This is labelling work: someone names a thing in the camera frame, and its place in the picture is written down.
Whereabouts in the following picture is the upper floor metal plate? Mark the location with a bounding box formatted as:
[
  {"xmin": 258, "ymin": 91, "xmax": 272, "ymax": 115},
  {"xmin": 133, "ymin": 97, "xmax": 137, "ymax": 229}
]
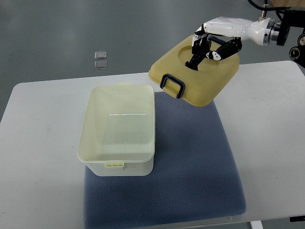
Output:
[{"xmin": 94, "ymin": 51, "xmax": 107, "ymax": 59}]

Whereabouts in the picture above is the blue textured mat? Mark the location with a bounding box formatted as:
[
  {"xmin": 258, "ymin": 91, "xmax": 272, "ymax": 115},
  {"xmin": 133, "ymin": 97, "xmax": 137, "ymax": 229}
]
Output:
[{"xmin": 84, "ymin": 92, "xmax": 246, "ymax": 229}]

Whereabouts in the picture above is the yellow box lid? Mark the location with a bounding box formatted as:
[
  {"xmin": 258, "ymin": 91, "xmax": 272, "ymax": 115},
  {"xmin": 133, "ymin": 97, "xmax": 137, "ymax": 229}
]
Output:
[{"xmin": 148, "ymin": 35, "xmax": 240, "ymax": 107}]

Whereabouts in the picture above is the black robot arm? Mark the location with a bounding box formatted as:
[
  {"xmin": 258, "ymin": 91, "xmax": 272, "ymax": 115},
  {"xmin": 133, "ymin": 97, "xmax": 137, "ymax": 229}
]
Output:
[{"xmin": 248, "ymin": 0, "xmax": 305, "ymax": 67}]

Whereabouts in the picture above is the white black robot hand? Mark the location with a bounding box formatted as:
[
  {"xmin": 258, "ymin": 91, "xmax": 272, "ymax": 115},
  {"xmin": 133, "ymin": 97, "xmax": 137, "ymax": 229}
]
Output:
[{"xmin": 185, "ymin": 17, "xmax": 276, "ymax": 71}]

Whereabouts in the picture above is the white table leg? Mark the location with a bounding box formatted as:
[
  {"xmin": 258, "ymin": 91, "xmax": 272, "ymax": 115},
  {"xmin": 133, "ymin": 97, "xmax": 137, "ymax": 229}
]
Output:
[{"xmin": 250, "ymin": 220, "xmax": 264, "ymax": 229}]

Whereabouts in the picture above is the white storage box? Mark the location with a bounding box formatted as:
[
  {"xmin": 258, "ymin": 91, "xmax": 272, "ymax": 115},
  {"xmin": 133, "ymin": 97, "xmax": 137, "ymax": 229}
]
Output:
[{"xmin": 77, "ymin": 83, "xmax": 155, "ymax": 177}]

